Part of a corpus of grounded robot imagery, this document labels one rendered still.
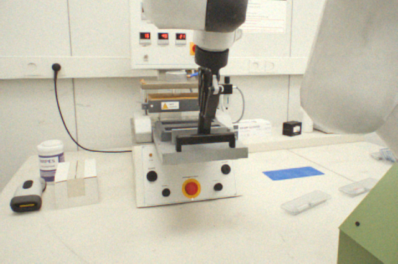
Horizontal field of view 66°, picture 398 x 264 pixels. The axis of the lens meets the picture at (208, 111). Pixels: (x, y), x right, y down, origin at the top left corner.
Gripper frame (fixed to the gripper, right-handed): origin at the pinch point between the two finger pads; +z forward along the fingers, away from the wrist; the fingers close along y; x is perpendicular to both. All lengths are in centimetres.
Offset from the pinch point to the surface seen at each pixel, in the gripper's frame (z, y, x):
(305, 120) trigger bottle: 41, -63, 77
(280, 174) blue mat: 36, -19, 38
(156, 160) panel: 21.4, -14.6, -10.1
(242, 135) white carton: 45, -58, 39
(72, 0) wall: -10, -97, -40
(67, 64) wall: 15, -82, -43
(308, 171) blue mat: 36, -18, 51
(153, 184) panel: 26.5, -9.4, -11.5
